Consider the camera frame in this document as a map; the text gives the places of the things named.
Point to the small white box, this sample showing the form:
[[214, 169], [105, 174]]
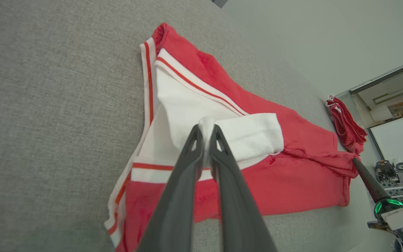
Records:
[[380, 112]]

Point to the red shorts with white band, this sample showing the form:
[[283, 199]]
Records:
[[348, 129]]

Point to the dark metal equipment with gears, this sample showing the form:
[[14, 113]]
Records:
[[385, 171]]

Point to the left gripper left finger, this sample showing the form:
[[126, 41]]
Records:
[[177, 203]]

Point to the red white basketball jersey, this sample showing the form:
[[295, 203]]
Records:
[[292, 182]]

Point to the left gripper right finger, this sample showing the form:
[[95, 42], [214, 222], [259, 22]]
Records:
[[236, 210]]

